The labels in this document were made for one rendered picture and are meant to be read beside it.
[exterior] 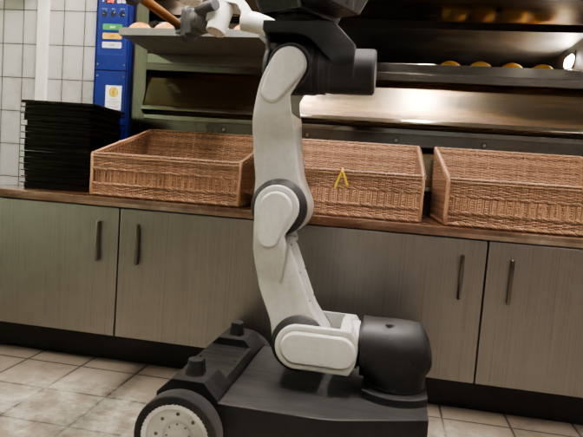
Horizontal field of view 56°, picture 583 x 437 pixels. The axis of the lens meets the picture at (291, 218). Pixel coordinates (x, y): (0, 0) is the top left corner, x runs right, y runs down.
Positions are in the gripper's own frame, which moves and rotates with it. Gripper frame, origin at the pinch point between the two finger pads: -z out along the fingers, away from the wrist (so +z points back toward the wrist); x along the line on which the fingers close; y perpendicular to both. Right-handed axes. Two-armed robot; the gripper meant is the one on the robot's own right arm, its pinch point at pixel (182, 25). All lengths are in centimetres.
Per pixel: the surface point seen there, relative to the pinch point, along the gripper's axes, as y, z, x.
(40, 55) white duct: -18, -86, 5
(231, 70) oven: 34.7, -15.0, 8.6
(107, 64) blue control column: 0, -58, 8
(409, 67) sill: 77, 45, 5
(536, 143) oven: 107, 86, 33
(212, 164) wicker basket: 0, 22, 49
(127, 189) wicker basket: -18, -3, 59
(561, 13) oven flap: 106, 92, -15
